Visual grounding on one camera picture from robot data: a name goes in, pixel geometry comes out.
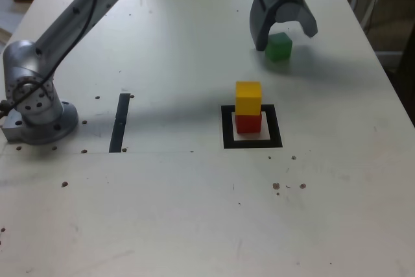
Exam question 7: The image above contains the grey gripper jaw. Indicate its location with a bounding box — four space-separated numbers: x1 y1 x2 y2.
275 0 319 39
249 0 287 52

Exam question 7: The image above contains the green cube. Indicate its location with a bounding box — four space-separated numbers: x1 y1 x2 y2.
265 32 294 63

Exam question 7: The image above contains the yellow cube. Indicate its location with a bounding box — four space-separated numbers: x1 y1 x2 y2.
235 81 263 115

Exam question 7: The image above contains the red cube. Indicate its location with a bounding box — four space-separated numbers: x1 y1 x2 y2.
235 113 263 134

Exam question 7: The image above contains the black tape square outline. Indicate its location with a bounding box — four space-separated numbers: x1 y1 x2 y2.
220 104 283 150

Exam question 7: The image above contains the black tape strip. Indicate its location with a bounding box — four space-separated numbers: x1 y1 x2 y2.
108 93 130 154

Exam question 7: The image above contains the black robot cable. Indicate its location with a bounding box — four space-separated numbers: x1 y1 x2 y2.
0 0 104 119

